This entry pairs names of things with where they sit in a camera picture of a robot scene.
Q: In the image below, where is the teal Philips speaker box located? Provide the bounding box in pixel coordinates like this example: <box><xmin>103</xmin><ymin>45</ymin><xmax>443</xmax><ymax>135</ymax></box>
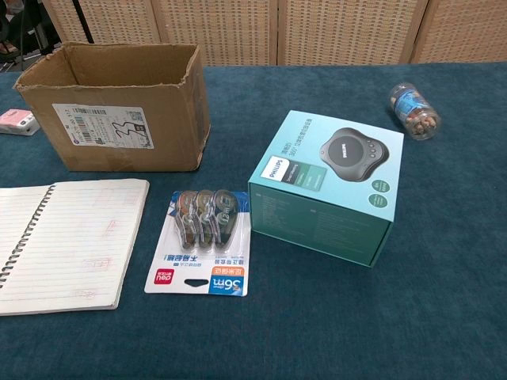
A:
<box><xmin>247</xmin><ymin>109</ymin><xmax>406</xmax><ymax>270</ymax></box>

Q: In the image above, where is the open brown cardboard box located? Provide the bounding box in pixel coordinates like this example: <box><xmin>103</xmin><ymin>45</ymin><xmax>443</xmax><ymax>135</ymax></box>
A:
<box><xmin>13</xmin><ymin>41</ymin><xmax>212</xmax><ymax>173</ymax></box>

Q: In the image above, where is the open spiral lined notebook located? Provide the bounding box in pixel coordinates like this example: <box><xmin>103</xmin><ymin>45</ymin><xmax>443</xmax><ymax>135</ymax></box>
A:
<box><xmin>0</xmin><ymin>178</ymin><xmax>151</xmax><ymax>317</ymax></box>

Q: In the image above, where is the pink and white small device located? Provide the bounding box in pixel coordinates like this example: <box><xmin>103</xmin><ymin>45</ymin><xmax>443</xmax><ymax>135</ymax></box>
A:
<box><xmin>0</xmin><ymin>108</ymin><xmax>40</xmax><ymax>137</ymax></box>

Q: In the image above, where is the correction tape blister pack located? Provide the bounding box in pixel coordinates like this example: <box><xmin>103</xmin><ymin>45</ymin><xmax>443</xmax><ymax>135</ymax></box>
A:
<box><xmin>143</xmin><ymin>189</ymin><xmax>252</xmax><ymax>298</ymax></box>

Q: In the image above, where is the blue table cloth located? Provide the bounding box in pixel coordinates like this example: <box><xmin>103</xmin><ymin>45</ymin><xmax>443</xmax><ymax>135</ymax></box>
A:
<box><xmin>0</xmin><ymin>59</ymin><xmax>507</xmax><ymax>380</ymax></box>

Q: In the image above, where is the clear plastic snack jar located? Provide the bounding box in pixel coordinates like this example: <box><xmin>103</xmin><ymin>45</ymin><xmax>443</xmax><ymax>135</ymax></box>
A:
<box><xmin>387</xmin><ymin>82</ymin><xmax>442</xmax><ymax>141</ymax></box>

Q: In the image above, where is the woven rattan folding screen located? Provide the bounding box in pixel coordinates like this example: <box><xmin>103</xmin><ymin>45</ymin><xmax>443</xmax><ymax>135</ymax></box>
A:
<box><xmin>41</xmin><ymin>0</ymin><xmax>507</xmax><ymax>67</ymax></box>

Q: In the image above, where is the black office chair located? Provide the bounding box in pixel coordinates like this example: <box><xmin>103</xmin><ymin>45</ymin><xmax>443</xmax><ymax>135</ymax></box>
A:
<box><xmin>0</xmin><ymin>0</ymin><xmax>60</xmax><ymax>73</ymax></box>

